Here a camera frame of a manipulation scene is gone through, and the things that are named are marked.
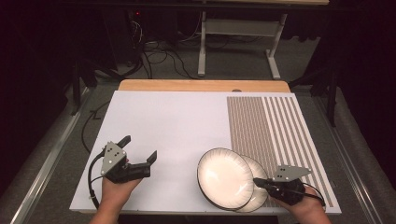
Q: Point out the white ribbed plate dark rim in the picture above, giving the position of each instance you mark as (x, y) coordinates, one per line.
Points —
(260, 174)
(224, 177)

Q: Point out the person's right hand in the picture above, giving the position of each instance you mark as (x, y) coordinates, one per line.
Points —
(303, 207)

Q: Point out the white board with striped area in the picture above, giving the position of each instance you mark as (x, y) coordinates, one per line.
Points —
(174, 130)

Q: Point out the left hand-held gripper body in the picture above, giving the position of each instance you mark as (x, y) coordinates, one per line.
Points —
(113, 160)

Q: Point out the dark computer tower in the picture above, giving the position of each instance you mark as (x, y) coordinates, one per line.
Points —
(124, 37)

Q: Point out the black metal stand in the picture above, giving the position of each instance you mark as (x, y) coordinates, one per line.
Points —
(77, 84)
(331, 93)

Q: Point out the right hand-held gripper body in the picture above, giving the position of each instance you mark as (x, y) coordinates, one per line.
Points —
(288, 183)

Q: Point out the wooden table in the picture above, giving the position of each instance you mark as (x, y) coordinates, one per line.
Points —
(202, 85)

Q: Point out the person's left hand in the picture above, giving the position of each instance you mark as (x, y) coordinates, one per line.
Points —
(118, 193)

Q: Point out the aluminium floor rail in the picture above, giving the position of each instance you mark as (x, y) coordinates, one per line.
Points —
(348, 155)
(46, 161)

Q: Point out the white metal desk frame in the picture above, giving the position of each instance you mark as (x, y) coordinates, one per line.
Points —
(239, 28)

